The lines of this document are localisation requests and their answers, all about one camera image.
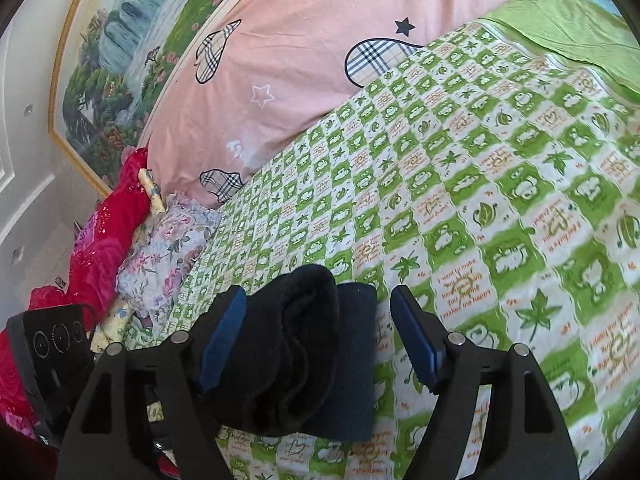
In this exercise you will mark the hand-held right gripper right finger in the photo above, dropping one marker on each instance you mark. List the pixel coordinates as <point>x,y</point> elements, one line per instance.
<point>417,340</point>

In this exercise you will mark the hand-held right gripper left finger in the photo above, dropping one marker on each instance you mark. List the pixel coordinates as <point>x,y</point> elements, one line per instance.
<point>222,340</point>

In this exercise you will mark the yellow floral cloth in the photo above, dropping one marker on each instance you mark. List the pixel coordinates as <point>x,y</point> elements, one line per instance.
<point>152,192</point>

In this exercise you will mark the floral ruffled cloth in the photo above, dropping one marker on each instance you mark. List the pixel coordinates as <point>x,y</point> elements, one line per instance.
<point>165,250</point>

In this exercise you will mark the red embroidered cloth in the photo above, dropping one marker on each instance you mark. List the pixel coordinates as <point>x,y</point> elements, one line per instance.
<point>100,250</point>

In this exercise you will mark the plain green sheet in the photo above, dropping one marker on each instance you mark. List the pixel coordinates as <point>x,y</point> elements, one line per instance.
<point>575,25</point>

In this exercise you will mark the dark pants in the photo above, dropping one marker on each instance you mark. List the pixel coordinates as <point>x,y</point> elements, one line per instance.
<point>300,360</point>

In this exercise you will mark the framed landscape wall painting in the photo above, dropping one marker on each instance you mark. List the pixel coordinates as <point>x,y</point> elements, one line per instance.
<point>125,85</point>

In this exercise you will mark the green checked bedsheet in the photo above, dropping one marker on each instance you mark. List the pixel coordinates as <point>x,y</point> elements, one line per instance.
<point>475,210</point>

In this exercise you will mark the pink quilt with plaid hearts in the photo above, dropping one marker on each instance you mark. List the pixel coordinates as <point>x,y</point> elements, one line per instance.
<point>300,60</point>

